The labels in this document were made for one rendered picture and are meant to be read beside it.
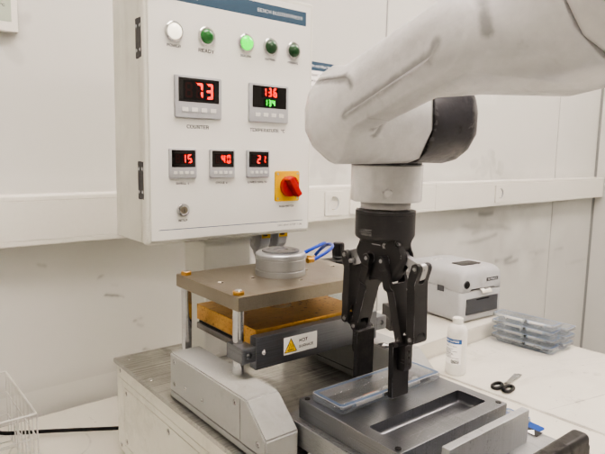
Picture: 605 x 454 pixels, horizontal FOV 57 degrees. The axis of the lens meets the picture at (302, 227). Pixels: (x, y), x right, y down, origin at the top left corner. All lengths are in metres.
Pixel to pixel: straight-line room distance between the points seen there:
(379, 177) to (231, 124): 0.37
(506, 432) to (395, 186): 0.30
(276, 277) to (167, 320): 0.60
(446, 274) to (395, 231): 1.12
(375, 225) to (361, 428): 0.23
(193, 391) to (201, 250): 0.27
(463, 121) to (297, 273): 0.38
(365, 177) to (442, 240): 1.46
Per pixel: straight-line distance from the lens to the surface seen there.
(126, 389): 1.06
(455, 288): 1.77
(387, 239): 0.68
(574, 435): 0.69
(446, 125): 0.59
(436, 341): 1.62
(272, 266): 0.85
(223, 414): 0.77
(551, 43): 0.41
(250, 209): 0.99
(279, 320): 0.82
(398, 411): 0.71
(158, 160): 0.90
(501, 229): 2.46
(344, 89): 0.53
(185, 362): 0.84
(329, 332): 0.84
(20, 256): 1.26
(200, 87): 0.94
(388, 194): 0.65
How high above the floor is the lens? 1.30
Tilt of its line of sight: 7 degrees down
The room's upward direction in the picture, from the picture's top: 1 degrees clockwise
